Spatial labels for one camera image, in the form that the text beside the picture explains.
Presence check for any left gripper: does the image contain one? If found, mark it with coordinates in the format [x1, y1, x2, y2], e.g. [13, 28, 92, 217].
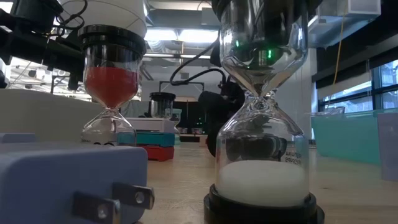
[198, 80, 246, 126]

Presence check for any lavender block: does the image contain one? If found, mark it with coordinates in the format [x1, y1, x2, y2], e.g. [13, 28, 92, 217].
[117, 117, 177, 162]

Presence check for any black disc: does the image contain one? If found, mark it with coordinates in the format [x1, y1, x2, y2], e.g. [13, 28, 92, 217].
[77, 24, 147, 147]
[203, 0, 326, 224]

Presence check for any blue plug adapter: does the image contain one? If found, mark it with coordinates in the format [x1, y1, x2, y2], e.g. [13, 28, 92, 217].
[0, 141, 155, 224]

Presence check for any clear plastic tray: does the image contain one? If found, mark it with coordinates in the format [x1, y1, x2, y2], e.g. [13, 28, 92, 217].
[310, 105, 346, 118]

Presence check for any green translucent tray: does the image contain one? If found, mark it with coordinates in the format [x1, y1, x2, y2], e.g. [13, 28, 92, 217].
[310, 108, 398, 166]

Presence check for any white shade table lamp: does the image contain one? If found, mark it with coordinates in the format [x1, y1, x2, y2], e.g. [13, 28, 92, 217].
[57, 0, 149, 39]

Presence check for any dark framed window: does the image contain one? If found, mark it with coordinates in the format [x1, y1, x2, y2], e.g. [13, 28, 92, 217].
[316, 57, 398, 113]

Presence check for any black left wrist camera cable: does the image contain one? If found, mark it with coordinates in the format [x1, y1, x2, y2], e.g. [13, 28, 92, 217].
[169, 39, 229, 87]

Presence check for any white ceiling air duct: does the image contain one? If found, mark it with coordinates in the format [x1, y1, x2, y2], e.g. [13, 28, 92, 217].
[307, 0, 382, 49]

